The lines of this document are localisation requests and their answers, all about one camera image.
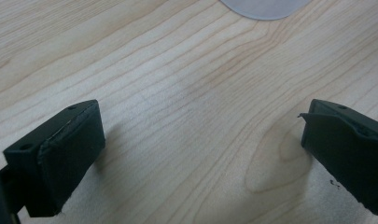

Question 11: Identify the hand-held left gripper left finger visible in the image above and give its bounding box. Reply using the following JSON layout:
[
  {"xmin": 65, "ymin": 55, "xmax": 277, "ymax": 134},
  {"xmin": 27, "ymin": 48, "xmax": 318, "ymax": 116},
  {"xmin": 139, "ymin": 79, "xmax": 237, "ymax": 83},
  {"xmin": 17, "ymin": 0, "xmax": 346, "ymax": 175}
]
[{"xmin": 3, "ymin": 99, "xmax": 106, "ymax": 218}]

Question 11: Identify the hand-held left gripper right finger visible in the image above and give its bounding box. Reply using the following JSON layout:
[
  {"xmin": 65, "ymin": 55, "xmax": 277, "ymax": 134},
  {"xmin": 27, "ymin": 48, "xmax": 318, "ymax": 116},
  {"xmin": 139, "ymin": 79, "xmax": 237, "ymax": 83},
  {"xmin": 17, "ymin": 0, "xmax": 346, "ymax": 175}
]
[{"xmin": 298, "ymin": 98, "xmax": 378, "ymax": 217}]

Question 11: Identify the clear plastic storage box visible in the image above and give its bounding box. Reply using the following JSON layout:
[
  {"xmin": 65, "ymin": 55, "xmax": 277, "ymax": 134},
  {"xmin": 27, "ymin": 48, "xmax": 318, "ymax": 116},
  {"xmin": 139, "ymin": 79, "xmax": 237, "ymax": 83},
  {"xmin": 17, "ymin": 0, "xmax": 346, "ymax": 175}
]
[{"xmin": 218, "ymin": 0, "xmax": 313, "ymax": 21}]

